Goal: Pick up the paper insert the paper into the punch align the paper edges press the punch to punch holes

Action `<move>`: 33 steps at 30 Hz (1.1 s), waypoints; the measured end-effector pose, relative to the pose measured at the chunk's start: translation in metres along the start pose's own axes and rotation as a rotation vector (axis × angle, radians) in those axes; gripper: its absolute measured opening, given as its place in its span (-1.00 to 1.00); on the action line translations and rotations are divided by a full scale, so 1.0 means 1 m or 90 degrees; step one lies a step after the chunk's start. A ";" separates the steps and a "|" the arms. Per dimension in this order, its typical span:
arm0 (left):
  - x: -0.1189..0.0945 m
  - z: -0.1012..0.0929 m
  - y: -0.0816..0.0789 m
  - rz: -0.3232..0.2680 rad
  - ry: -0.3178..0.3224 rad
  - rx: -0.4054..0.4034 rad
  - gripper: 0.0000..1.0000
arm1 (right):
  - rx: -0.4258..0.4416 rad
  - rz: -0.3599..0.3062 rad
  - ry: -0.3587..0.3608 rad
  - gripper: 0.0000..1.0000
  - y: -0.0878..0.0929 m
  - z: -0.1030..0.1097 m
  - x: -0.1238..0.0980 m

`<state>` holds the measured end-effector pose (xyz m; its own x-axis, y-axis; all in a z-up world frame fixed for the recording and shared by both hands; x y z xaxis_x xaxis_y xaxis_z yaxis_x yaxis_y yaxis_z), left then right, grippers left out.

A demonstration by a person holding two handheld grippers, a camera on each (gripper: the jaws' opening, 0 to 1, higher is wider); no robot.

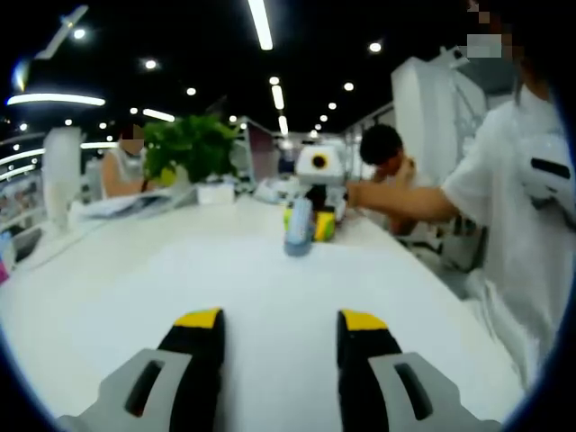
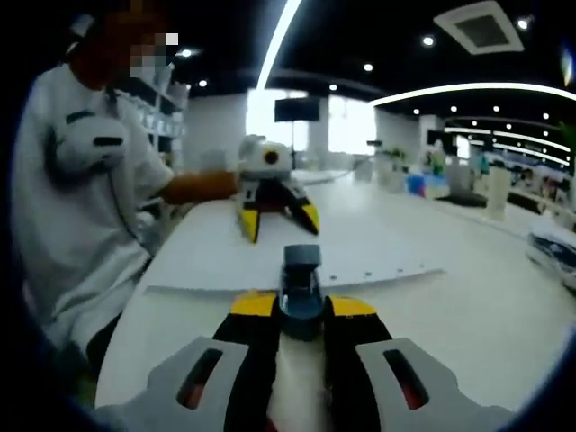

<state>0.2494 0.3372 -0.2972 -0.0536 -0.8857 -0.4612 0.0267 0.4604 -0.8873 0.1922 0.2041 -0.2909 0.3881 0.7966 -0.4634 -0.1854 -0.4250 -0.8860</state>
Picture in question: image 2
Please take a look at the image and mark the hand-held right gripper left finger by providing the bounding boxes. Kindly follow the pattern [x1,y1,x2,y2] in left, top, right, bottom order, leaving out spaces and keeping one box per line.
[146,292,280,432]

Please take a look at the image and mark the dark mouse pad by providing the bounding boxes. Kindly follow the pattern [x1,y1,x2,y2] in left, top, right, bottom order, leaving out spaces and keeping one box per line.
[449,192,491,209]

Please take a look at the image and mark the white paper sheet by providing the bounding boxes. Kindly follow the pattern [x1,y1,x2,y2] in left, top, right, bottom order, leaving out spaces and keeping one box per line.
[146,197,446,301]

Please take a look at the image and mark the light blue stapler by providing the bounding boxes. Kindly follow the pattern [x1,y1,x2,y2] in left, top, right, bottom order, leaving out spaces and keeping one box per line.
[278,244,326,339]

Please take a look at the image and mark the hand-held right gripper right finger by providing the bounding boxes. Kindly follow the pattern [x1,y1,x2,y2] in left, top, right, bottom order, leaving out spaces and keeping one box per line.
[323,295,460,432]

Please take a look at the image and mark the blue plastic box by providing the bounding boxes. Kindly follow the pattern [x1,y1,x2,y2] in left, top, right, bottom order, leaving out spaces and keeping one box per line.
[407,174,428,198]

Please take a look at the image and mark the grey device cable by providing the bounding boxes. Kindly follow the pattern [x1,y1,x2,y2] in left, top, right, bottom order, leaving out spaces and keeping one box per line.
[105,166,141,245]

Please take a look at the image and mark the white chest device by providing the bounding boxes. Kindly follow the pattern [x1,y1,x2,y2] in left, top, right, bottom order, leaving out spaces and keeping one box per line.
[47,112,128,182]

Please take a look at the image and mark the ceiling air vent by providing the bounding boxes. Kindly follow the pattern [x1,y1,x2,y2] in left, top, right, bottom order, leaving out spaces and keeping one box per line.
[434,1,526,56]

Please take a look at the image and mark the stack of documents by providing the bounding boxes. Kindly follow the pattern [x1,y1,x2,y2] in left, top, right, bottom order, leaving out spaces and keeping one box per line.
[526,220,576,292]

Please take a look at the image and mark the person's head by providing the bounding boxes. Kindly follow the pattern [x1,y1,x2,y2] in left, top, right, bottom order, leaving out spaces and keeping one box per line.
[62,0,179,91]

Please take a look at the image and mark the white desk divider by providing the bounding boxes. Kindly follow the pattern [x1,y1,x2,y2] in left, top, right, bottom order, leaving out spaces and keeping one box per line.
[488,166,513,221]

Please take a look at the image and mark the person's black trousers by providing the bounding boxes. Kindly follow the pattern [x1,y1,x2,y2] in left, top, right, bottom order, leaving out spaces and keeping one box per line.
[85,310,136,388]

